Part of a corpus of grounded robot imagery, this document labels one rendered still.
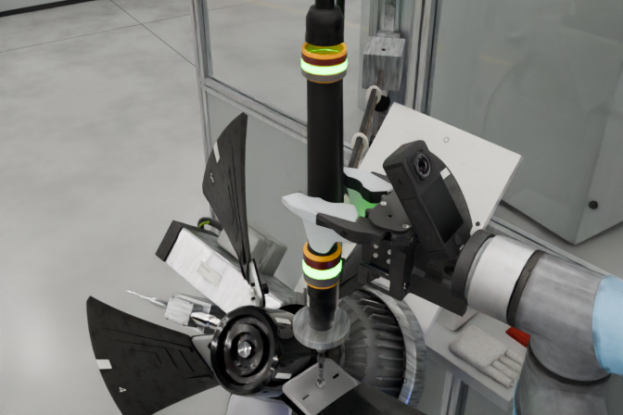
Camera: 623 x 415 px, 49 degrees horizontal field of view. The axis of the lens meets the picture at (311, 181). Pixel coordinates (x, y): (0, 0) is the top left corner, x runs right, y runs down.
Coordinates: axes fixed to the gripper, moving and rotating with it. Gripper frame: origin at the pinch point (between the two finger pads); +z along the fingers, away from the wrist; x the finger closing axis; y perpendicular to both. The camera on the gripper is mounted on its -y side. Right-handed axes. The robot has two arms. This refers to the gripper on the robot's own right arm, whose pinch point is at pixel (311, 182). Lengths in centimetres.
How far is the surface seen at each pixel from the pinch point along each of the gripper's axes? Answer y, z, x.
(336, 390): 31.5, -3.6, 0.8
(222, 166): 16.4, 28.9, 15.6
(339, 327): 19.6, -4.1, 0.4
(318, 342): 19.6, -3.4, -3.1
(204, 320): 40.6, 26.2, 6.0
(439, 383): 108, 11, 74
